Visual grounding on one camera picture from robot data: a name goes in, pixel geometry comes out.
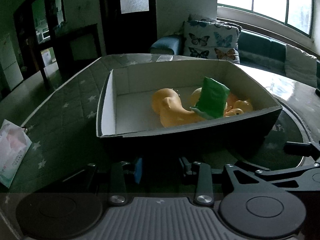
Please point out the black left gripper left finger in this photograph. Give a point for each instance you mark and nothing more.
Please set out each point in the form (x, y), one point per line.
(124, 182)

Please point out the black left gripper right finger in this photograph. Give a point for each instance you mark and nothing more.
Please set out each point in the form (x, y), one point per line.
(200, 173)

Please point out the green bean bag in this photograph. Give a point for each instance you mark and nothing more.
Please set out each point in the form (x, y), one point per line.
(212, 100)

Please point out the small yellow rubber duck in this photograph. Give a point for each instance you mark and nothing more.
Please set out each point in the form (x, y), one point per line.
(239, 107)

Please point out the large orange rubber duck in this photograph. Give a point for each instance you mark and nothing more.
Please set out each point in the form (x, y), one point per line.
(167, 104)

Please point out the yellow plush chick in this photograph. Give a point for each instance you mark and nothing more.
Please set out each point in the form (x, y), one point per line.
(195, 96)

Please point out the orange bean bag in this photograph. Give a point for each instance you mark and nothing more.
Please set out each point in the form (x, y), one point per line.
(230, 101)

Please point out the white cardboard box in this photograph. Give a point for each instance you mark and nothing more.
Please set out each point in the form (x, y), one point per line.
(183, 105)

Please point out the black round turntable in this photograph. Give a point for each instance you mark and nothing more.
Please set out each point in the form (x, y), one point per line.
(287, 134)

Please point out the tissue packet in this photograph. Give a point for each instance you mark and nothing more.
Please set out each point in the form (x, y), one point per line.
(14, 145)

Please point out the white remote control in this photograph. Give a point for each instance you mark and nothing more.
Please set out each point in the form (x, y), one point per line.
(165, 58)

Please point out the dark green sofa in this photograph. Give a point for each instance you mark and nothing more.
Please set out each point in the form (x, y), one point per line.
(255, 50)

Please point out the butterfly print pillow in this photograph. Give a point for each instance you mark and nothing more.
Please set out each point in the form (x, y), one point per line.
(211, 40)

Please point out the white folded cushion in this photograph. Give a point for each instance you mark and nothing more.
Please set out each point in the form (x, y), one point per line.
(300, 66)

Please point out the dark door with glass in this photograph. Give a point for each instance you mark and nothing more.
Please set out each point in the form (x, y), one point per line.
(129, 26)

